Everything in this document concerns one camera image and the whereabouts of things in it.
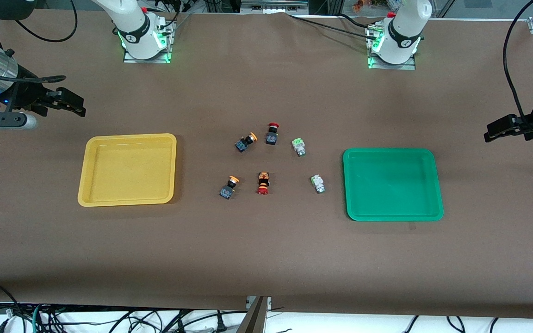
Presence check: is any table leg strut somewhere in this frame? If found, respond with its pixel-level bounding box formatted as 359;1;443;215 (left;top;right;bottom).
236;296;271;333

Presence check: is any black cable on table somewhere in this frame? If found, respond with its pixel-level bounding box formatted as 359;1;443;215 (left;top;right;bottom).
287;13;374;35
339;13;380;27

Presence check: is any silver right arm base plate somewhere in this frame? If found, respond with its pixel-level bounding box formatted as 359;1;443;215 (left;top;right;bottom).
122;16;175;64

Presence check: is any teal floor cable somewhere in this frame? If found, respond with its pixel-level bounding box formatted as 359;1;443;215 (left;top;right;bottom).
31;303;44;333

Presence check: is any yellow plastic tray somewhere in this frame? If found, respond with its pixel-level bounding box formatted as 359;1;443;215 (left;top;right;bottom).
77;133;177;207

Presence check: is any black looping arm cable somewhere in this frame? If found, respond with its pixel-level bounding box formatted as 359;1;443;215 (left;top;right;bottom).
14;0;78;43

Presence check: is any green plastic tray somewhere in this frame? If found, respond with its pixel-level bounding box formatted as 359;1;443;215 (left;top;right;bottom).
343;148;444;222

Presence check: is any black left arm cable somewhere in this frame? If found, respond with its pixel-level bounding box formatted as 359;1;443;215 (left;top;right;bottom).
502;0;533;135

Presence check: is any grey power strip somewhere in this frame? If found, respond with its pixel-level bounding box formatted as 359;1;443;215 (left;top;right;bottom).
241;0;309;14

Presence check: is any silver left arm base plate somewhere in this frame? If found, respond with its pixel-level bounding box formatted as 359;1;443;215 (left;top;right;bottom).
366;24;417;71

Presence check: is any colourful background object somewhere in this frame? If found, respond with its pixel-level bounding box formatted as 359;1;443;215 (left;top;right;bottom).
352;0;388;12

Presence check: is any black floor cable bundle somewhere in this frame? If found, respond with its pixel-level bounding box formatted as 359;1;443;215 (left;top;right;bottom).
109;309;232;333

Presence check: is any table cover sheet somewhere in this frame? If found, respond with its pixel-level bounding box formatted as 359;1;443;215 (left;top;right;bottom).
0;9;533;320

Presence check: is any yellow push button switch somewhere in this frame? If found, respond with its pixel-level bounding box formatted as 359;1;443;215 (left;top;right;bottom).
219;175;240;200
235;132;259;153

